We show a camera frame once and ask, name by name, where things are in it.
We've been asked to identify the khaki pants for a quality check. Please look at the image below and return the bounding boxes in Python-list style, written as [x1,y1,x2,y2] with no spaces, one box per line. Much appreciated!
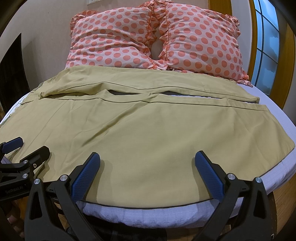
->
[1,66,295,208]

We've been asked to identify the white bed sheet mattress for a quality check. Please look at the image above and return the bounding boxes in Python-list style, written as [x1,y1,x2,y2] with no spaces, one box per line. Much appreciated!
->
[0,83,296,229]

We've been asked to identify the black bedside panel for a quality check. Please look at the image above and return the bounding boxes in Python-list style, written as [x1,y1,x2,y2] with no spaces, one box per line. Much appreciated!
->
[0,34,30,113]

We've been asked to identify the left polka dot pillow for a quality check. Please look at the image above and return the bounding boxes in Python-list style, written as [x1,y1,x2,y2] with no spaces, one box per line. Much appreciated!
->
[65,1,167,70]

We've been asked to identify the polka dot pillow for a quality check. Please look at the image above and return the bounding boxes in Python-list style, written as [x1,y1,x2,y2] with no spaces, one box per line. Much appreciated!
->
[65,1,167,70]
[153,1,251,86]

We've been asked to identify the frosted glass window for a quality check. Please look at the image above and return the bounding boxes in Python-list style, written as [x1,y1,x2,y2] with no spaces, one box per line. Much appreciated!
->
[251,0,280,96]

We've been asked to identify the right polka dot pillow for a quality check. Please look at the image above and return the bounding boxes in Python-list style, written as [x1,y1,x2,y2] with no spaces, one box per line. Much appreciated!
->
[153,1,251,86]

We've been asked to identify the white wall socket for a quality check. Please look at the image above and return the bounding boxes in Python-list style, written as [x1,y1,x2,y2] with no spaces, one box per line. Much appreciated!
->
[87,0,101,6]

